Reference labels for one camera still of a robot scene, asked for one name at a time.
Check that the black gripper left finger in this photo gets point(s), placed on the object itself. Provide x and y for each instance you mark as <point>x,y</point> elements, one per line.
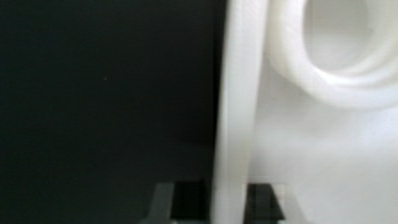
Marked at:
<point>179,204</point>

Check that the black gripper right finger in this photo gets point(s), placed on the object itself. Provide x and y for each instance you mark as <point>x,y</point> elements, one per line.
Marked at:
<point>263,203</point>

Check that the white square tabletop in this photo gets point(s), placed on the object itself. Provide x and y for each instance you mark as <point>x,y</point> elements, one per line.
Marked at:
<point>307,119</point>

